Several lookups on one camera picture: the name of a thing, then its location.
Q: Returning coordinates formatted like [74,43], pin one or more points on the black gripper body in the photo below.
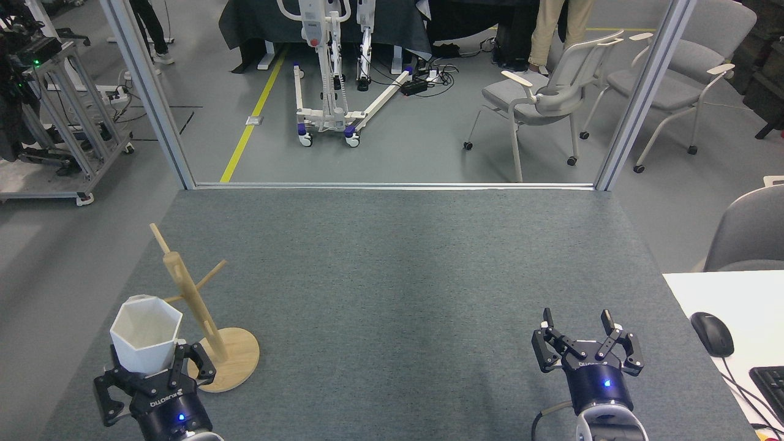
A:
[168,410]
[597,380]

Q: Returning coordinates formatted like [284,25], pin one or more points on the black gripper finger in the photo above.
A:
[110,392]
[631,352]
[545,349]
[196,364]

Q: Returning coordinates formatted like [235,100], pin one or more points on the wooden cup rack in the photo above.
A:
[239,358]

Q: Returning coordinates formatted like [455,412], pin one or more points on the white hexagonal cup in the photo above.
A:
[147,346]

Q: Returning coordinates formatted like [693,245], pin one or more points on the black computer mouse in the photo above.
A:
[712,334]

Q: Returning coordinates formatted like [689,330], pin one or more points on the white desk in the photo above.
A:
[753,306]

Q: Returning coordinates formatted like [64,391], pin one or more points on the black keyboard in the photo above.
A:
[772,389]

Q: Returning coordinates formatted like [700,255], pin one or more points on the grey chair with rounded back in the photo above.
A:
[750,233]

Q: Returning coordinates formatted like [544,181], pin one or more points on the grey chair with mesh back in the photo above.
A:
[520,101]

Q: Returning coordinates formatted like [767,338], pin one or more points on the metal floor plate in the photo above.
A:
[254,120]

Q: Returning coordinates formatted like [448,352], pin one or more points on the white power strip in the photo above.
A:
[116,94]

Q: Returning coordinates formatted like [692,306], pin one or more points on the black power strip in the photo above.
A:
[414,87]

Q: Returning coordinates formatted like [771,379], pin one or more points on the grey chair with padded back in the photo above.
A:
[704,55]

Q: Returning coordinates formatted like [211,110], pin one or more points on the person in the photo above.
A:
[152,24]

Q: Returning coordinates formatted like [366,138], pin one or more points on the dark cloth covered table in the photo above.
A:
[257,21]

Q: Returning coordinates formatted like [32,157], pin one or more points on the white wheeled stand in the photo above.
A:
[311,27]

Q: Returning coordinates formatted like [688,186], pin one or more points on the silver table edge rail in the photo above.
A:
[392,185]

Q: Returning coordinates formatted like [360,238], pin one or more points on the silver post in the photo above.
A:
[643,98]
[153,98]

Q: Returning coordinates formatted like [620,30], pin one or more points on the aluminium frame cart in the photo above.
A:
[67,122]

